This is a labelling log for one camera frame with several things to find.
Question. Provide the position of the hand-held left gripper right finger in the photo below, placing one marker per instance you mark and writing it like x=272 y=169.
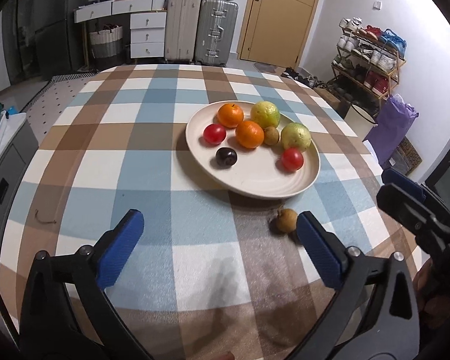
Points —
x=318 y=247

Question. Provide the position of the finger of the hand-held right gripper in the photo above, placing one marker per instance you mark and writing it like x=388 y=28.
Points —
x=401 y=204
x=401 y=180

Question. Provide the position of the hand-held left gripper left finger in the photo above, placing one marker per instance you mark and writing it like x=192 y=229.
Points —
x=120 y=251

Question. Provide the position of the brown sapodilla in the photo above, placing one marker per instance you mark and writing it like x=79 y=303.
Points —
x=286 y=220
x=271 y=135

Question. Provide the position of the red tomato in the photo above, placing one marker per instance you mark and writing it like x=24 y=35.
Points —
x=292 y=159
x=214 y=134

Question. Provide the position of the cream round plate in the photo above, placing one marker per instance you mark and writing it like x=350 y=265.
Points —
x=255 y=176

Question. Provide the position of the dark purple plum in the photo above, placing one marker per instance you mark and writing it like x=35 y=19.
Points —
x=226 y=156

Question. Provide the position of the orange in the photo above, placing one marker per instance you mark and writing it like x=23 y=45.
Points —
x=230 y=115
x=249 y=134

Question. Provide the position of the person's right hand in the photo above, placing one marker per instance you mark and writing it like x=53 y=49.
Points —
x=440 y=313

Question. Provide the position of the brown doormat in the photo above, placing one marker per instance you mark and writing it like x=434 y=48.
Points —
x=405 y=155

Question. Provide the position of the purple bag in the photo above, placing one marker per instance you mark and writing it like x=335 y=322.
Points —
x=392 y=131

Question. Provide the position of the white bin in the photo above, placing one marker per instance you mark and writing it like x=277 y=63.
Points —
x=360 y=116

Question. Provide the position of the wooden shoe rack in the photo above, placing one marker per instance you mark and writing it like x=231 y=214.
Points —
x=392 y=86

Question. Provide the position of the brown cardboard box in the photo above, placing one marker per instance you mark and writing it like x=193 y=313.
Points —
x=328 y=97

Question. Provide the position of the green yellow lemon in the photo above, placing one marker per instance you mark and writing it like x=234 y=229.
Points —
x=295 y=137
x=265 y=114

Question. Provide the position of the row of shoes on rack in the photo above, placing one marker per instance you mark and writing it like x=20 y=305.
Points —
x=371 y=54

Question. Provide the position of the grey cabinet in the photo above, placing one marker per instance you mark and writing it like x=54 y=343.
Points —
x=7 y=180

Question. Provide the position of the pile of shoes on floor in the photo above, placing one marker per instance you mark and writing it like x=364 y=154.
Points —
x=302 y=77

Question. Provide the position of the dotted rug with striped border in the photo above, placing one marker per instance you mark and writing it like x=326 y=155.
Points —
x=50 y=101

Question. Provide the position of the white basket with green cloth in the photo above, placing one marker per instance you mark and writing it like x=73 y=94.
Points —
x=0 y=135

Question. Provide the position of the small grey mat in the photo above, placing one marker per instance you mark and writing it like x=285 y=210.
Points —
x=264 y=66

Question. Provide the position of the wooden door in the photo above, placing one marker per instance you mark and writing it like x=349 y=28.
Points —
x=281 y=18

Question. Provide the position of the woven laundry basket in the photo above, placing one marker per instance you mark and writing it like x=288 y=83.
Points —
x=105 y=43

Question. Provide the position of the white desk with drawers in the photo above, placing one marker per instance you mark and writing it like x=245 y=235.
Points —
x=148 y=33

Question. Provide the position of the dark grey refrigerator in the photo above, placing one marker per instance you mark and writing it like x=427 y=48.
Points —
x=52 y=30

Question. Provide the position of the beige suitcase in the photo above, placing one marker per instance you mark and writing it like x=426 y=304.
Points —
x=182 y=28

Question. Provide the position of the silver suitcase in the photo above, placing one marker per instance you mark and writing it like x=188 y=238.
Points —
x=215 y=32

